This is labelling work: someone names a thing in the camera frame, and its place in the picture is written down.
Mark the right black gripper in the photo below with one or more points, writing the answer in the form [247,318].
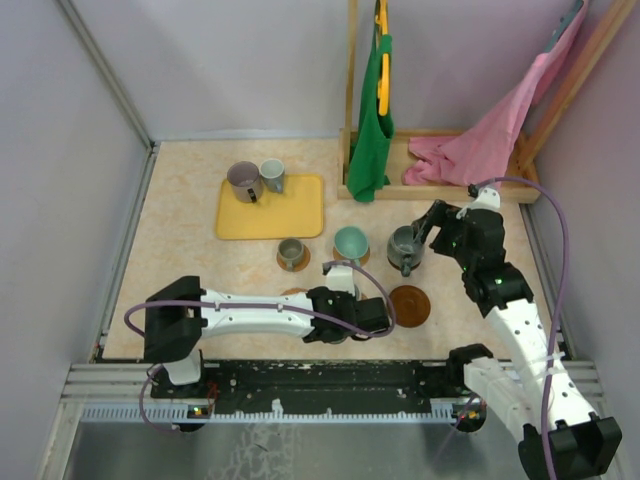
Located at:
[440,214]

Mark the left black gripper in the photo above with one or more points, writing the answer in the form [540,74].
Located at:
[344,296]

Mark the large brown wooden coaster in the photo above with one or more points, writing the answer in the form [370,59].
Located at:
[412,306]

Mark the dark speckled grey mug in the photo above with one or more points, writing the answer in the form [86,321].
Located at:
[404,252]

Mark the teal mug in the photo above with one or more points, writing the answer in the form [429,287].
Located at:
[351,242]

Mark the large woven rattan coaster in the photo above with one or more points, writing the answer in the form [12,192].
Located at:
[294,291]

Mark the light wooden coaster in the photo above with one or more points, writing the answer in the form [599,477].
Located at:
[304,264]

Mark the small olive mug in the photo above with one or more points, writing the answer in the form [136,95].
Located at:
[290,253]

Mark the purple mug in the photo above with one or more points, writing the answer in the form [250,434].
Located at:
[245,180]

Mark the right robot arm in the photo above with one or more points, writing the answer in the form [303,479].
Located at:
[558,432]

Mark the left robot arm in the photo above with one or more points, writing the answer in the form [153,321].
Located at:
[177,317]

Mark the pink shirt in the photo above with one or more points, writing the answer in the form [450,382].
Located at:
[483,151]

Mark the wooden rack base tray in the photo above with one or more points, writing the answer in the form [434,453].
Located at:
[400,159]

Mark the green shirt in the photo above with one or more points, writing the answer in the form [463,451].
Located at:
[367,169]

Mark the yellow tray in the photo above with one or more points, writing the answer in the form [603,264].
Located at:
[297,212]

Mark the grey-white mug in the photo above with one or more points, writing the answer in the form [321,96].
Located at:
[272,172]

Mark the yellow hanger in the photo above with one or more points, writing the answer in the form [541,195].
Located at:
[382,75]

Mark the grey hanger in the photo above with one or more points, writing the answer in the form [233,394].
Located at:
[565,21]

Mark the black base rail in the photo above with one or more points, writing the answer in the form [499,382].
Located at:
[358,387]

